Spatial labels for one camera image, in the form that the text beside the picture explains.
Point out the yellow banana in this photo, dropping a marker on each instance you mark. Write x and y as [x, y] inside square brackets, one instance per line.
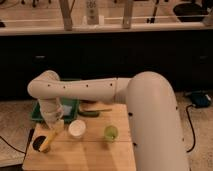
[48, 140]

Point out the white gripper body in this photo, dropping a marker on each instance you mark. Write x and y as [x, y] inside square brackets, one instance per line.
[51, 111]

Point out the green plastic cup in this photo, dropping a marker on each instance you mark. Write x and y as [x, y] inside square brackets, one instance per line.
[110, 133]

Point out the white paper cup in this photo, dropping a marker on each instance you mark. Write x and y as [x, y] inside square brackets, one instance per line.
[77, 129]

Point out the blue device on floor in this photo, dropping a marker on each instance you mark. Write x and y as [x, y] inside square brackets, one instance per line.
[200, 100]

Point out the wooden spatula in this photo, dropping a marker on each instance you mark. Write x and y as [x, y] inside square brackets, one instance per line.
[90, 107]

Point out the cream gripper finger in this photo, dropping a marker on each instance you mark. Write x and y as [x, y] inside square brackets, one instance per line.
[59, 126]

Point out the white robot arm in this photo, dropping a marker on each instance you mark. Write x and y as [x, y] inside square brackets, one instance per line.
[150, 100]

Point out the green plastic tray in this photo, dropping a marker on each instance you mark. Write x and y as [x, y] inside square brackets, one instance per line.
[50, 89]

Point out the green cucumber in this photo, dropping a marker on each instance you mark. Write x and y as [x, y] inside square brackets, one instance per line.
[89, 113]

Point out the light blue sponge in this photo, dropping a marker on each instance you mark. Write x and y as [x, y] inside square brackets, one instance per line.
[66, 110]

